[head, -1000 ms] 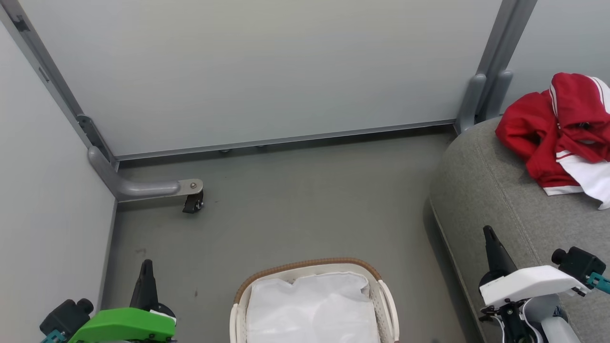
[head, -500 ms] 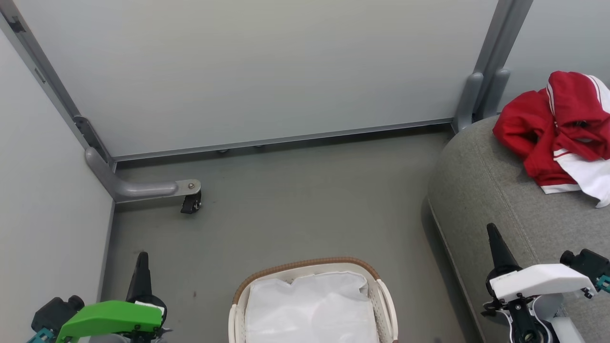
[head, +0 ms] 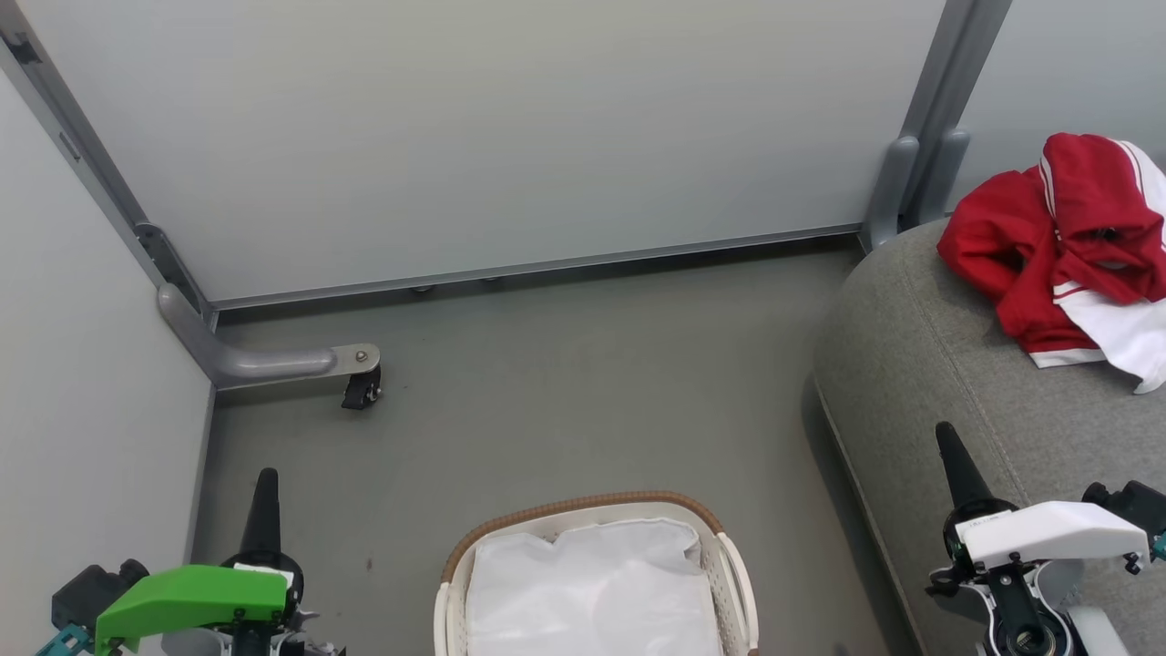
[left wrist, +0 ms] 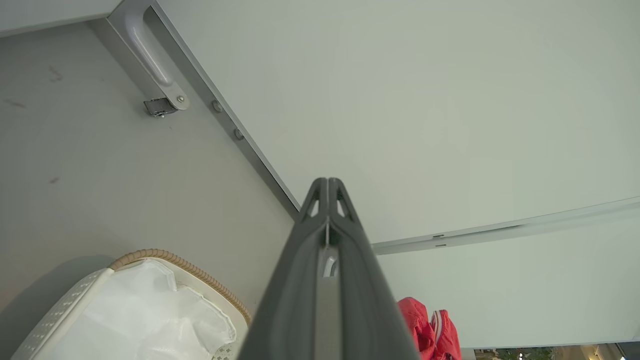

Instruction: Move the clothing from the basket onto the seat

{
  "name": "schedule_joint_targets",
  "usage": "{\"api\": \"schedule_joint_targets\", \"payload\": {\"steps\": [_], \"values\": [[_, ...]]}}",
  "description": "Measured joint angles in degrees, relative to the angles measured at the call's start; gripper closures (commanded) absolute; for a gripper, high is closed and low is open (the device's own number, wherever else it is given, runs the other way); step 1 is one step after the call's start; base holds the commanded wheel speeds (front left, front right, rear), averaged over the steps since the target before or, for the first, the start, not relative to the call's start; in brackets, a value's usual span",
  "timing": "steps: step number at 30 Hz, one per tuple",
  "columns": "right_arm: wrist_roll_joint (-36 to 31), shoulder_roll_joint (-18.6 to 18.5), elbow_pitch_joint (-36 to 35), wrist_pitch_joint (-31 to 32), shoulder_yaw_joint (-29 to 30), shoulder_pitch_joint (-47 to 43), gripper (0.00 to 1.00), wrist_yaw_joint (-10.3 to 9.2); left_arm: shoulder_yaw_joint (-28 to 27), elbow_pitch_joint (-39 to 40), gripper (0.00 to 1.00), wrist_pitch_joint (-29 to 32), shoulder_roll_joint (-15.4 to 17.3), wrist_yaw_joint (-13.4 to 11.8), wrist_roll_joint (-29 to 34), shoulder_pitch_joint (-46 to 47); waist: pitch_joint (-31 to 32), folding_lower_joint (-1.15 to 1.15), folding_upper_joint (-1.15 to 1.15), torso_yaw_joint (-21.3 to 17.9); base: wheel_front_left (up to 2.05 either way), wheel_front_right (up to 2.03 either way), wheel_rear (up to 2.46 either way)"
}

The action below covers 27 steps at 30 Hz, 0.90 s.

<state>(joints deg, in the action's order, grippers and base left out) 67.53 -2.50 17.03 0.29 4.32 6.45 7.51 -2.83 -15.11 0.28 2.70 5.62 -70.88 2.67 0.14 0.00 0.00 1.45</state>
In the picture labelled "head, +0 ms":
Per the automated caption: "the black caster wheel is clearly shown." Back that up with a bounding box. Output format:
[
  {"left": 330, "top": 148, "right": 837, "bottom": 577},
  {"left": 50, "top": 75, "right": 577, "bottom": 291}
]
[{"left": 341, "top": 364, "right": 384, "bottom": 412}]

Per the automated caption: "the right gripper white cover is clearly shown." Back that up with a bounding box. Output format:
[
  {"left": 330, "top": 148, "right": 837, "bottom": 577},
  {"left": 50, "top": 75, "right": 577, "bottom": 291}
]
[{"left": 926, "top": 420, "right": 1151, "bottom": 595}]

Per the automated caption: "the grey partition foot bracket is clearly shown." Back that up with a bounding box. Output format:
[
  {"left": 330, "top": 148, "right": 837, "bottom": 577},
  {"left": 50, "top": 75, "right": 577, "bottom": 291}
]
[{"left": 156, "top": 282, "right": 383, "bottom": 393}]

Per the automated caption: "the white laundry basket brown rim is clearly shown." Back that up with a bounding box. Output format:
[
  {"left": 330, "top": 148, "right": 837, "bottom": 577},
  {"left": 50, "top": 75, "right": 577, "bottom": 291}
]
[{"left": 433, "top": 490, "right": 761, "bottom": 656}]

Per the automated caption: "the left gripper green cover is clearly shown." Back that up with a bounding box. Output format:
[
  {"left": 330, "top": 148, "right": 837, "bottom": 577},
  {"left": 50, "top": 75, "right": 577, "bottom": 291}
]
[{"left": 93, "top": 466, "right": 307, "bottom": 656}]

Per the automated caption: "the red and white garment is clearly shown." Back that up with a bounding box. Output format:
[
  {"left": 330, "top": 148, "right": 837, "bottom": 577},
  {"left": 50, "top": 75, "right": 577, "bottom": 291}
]
[{"left": 936, "top": 132, "right": 1166, "bottom": 395}]

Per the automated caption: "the grey fabric sofa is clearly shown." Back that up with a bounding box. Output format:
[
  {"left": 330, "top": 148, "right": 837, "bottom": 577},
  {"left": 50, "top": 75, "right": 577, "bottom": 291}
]
[{"left": 813, "top": 214, "right": 1166, "bottom": 656}]

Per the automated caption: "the white cloth basket liner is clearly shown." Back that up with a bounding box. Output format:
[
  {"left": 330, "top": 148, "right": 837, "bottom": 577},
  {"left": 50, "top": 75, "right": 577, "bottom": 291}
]
[{"left": 465, "top": 517, "right": 726, "bottom": 656}]

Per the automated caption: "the left arm cable teal plug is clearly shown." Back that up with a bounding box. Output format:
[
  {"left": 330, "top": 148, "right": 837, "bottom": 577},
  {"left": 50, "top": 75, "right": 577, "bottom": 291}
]
[{"left": 35, "top": 623, "right": 94, "bottom": 656}]

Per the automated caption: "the grey partition post base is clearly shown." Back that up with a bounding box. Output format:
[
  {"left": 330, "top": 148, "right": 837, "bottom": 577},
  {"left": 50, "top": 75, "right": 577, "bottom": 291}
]
[{"left": 860, "top": 128, "right": 972, "bottom": 255}]

